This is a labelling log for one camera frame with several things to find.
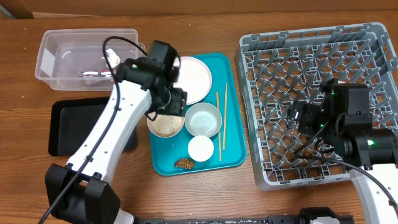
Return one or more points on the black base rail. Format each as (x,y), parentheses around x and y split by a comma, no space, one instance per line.
(321,215)

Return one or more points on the black rectangular tray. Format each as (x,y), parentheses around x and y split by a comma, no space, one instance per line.
(71,122)

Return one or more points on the right wooden chopstick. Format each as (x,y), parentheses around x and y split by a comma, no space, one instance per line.
(225,114)

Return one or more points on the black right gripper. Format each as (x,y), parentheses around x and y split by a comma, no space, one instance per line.
(308,112)

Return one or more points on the left wooden chopstick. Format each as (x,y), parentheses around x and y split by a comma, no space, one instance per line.
(220,120)

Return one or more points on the wooden chopstick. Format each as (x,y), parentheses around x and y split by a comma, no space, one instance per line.
(220,120)
(225,114)

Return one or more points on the clear plastic bin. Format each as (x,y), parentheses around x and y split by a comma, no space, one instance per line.
(64,53)

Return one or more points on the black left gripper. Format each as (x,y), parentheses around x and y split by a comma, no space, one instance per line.
(178,106)

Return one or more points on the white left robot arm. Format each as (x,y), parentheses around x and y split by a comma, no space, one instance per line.
(80,191)

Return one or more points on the grey dishwasher rack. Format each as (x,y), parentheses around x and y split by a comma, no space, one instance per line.
(277,68)

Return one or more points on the white paper cup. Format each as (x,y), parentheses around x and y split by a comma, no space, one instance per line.
(200,148)

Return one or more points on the beige bowl with crumbs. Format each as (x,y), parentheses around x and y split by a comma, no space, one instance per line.
(166,126)

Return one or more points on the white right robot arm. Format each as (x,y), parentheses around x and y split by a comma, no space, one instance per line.
(342,133)

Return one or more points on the brown food scrap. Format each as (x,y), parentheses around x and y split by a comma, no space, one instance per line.
(186,164)

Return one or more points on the teal plastic tray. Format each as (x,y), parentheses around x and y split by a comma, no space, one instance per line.
(166,151)

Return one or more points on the white napkin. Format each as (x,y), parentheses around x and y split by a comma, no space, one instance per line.
(113,59)

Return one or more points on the red snack wrapper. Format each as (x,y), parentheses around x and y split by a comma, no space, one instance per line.
(96,74)

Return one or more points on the white round plate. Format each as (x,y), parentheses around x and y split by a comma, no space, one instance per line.
(195,78)

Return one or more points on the grey empty bowl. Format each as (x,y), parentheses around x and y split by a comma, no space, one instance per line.
(202,119)

